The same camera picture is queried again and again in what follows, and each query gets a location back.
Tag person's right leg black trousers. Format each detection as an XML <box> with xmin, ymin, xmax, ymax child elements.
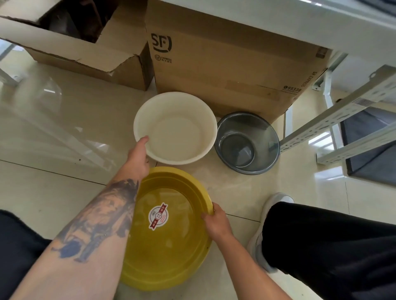
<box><xmin>261</xmin><ymin>202</ymin><xmax>396</xmax><ymax>300</ymax></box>

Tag white plastic basin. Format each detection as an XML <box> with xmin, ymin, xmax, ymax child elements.
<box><xmin>133</xmin><ymin>91</ymin><xmax>218</xmax><ymax>165</ymax></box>

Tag white shoe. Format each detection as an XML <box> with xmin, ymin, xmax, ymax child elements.
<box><xmin>247</xmin><ymin>192</ymin><xmax>295</xmax><ymax>274</ymax></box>

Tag person's left forearm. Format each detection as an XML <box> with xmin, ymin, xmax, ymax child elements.
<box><xmin>9</xmin><ymin>173</ymin><xmax>151</xmax><ymax>300</ymax></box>

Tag dark items in cardboard box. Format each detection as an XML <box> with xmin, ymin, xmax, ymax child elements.
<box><xmin>40</xmin><ymin>0</ymin><xmax>120</xmax><ymax>44</ymax></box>

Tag person's left leg black trousers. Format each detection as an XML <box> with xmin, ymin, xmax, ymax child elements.
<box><xmin>0</xmin><ymin>210</ymin><xmax>52</xmax><ymax>300</ymax></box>

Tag person's right hand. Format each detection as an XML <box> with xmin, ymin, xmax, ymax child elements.
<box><xmin>201</xmin><ymin>202</ymin><xmax>234</xmax><ymax>245</ymax></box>

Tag large closed cardboard box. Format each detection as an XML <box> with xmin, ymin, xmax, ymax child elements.
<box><xmin>145</xmin><ymin>0</ymin><xmax>333</xmax><ymax>124</ymax></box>

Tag open torn cardboard box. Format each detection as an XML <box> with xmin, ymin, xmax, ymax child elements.
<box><xmin>0</xmin><ymin>0</ymin><xmax>154</xmax><ymax>91</ymax></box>

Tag long perforated metal rail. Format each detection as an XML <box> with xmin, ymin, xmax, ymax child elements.
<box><xmin>279</xmin><ymin>64</ymin><xmax>396</xmax><ymax>154</ymax></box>

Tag person's leg black trousers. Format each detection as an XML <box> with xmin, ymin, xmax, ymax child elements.
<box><xmin>261</xmin><ymin>202</ymin><xmax>396</xmax><ymax>300</ymax></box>
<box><xmin>0</xmin><ymin>210</ymin><xmax>52</xmax><ymax>300</ymax></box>

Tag person's right forearm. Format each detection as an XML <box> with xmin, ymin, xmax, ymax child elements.
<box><xmin>213</xmin><ymin>234</ymin><xmax>293</xmax><ymax>300</ymax></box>

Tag short perforated metal rail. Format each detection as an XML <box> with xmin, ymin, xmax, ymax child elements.
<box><xmin>316</xmin><ymin>123</ymin><xmax>396</xmax><ymax>165</ymax></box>

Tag person's left hand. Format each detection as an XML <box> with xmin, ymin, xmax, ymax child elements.
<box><xmin>124</xmin><ymin>135</ymin><xmax>151</xmax><ymax>183</ymax></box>

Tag dark grey floor mat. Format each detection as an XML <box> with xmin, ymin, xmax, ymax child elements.
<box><xmin>340</xmin><ymin>107</ymin><xmax>396</xmax><ymax>186</ymax></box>

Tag yellow plastic basin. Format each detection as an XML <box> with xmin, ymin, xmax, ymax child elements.
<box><xmin>120</xmin><ymin>166</ymin><xmax>215</xmax><ymax>292</ymax></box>

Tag white metal table leg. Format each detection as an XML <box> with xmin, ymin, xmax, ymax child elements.
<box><xmin>312</xmin><ymin>53</ymin><xmax>349</xmax><ymax>155</ymax></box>

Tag grey transparent plastic basin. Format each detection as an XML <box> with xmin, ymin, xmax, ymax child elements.
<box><xmin>214</xmin><ymin>112</ymin><xmax>281</xmax><ymax>175</ymax></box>

